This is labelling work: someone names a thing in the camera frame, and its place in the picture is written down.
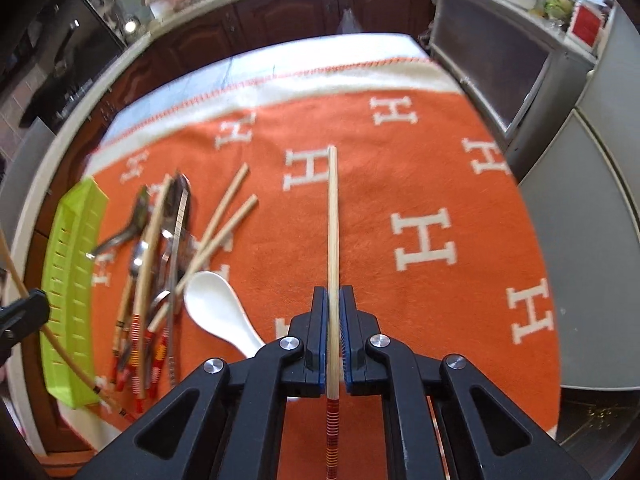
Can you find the red striped end wooden chopstick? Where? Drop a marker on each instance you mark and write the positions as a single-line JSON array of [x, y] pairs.
[[332, 220]]

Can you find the red box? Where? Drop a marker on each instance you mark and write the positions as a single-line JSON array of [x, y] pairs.
[[586, 22]]

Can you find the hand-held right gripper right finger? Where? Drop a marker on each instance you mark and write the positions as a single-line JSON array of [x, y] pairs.
[[347, 345]]

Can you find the pale blue table cover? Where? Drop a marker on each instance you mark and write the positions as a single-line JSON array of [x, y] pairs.
[[300, 50]]

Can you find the white ceramic soup spoon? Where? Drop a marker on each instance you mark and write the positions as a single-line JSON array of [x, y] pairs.
[[210, 297]]

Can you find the grey side cabinet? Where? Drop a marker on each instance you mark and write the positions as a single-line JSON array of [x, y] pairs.
[[490, 60]]

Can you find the orange patterned blanket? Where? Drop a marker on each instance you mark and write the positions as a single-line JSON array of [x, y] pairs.
[[400, 160]]

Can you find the black glass cooktop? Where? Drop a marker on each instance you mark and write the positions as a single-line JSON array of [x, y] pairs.
[[75, 70]]

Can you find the green plastic utensil tray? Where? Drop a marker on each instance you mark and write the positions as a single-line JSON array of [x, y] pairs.
[[70, 280]]

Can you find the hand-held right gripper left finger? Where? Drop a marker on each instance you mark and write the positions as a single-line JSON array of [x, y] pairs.
[[320, 345]]

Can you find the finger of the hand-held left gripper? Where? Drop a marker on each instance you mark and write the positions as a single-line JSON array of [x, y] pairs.
[[27, 310]]

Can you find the stainless steel panel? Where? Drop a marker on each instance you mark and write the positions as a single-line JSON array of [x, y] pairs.
[[30, 160]]

